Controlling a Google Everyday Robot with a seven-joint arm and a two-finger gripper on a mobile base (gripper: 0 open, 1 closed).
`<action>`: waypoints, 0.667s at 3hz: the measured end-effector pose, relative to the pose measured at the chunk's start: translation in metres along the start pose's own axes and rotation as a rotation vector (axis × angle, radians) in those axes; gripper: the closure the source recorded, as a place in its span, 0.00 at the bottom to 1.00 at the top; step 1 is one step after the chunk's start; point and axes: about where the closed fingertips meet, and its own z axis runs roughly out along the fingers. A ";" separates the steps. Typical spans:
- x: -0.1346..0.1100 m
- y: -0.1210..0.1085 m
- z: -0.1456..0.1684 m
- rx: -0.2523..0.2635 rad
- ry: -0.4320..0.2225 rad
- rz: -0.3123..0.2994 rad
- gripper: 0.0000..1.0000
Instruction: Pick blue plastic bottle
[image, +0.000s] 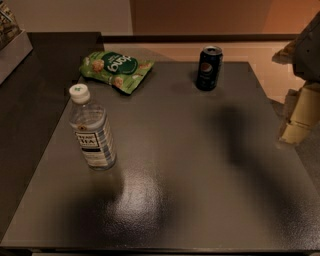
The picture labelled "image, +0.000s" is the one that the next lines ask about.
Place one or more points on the clear plastic tea bottle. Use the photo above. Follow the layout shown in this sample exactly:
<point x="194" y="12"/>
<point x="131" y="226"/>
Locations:
<point x="90" y="124"/>

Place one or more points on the grey box with items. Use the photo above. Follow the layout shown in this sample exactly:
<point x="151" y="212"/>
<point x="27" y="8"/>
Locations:
<point x="15" y="44"/>

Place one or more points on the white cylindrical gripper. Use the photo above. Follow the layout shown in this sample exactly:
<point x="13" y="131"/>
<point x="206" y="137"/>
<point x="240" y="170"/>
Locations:
<point x="309" y="53"/>

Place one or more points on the green snack bag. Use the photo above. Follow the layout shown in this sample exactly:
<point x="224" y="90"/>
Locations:
<point x="123" y="72"/>

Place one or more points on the black Pepsi can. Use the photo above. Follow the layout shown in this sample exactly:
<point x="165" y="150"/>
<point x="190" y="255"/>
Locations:
<point x="209" y="67"/>

